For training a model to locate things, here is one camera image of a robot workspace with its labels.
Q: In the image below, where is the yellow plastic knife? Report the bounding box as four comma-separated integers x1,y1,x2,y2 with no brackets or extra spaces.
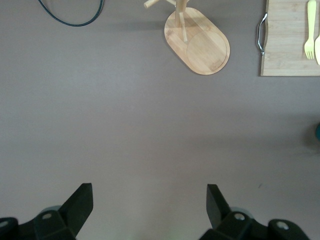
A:
313,34,320,66

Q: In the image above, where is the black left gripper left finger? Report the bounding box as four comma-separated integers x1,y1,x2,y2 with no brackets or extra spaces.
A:
0,183,94,240

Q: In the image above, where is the wooden mug tree rack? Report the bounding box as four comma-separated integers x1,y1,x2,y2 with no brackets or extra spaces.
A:
143,0,231,76

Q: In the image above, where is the bamboo cutting board metal handle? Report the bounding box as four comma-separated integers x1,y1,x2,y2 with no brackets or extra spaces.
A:
256,0,320,77

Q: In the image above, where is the black loose table cable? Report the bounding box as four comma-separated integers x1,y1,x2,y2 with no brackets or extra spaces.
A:
37,0,104,27

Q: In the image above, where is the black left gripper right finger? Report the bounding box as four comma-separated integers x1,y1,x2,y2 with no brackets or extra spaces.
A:
206,184,311,240

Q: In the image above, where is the yellow plastic fork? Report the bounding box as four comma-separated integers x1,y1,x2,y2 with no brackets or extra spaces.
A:
303,0,317,60

